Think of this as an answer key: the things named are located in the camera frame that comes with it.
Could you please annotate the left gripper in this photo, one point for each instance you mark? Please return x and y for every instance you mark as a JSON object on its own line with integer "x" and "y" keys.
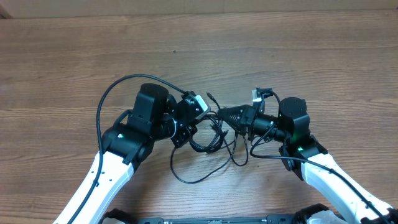
{"x": 186, "y": 132}

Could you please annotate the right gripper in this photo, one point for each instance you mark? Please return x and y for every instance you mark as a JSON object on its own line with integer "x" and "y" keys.
{"x": 244, "y": 122}

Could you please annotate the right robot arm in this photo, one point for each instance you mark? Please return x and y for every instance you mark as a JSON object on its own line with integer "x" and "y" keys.
{"x": 301, "y": 153}

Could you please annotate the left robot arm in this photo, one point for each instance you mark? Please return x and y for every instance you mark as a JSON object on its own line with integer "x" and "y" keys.
{"x": 128, "y": 142}

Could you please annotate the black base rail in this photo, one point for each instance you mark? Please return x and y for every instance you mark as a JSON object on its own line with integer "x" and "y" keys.
{"x": 270, "y": 219}

